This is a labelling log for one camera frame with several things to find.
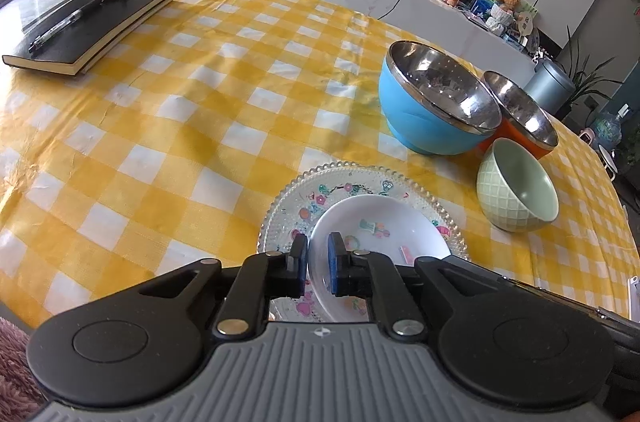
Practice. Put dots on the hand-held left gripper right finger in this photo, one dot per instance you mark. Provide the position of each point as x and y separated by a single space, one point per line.
336 264

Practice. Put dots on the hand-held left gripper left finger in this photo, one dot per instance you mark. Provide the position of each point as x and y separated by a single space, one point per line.
299 264

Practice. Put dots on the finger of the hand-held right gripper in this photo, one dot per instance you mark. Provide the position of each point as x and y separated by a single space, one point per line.
590 304

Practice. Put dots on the clear glass plate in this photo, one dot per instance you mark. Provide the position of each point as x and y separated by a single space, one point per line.
280 214

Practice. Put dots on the small white printed plate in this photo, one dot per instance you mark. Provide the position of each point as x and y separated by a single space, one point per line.
385 214

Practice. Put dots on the green ceramic bowl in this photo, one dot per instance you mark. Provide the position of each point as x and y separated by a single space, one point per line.
500 197

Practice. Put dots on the blue steel bowl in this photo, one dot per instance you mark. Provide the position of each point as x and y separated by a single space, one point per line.
420 122

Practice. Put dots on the orange steel bowl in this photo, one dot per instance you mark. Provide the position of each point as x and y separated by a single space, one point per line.
510 132

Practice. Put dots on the white round side table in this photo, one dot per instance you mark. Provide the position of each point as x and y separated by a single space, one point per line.
610 162

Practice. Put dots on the small pink appliance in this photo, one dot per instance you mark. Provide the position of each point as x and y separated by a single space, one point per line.
588 137

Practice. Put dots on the yellow checked tablecloth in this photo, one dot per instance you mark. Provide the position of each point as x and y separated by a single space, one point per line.
200 127

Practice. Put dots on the blue water jug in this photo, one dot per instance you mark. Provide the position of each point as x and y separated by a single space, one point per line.
610 127

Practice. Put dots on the grey trash can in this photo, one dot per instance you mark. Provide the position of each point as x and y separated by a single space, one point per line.
547 87

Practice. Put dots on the tall leafy potted plant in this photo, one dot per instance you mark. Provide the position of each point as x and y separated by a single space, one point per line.
582 77

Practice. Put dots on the round hand fan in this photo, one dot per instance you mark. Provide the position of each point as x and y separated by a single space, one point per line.
524 25

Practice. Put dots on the purple fluffy cloth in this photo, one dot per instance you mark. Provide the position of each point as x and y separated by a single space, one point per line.
17 372

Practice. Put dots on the black notebook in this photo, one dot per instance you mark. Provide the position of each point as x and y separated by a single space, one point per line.
100 27

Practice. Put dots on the black pen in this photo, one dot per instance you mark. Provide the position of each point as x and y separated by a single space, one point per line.
60 25

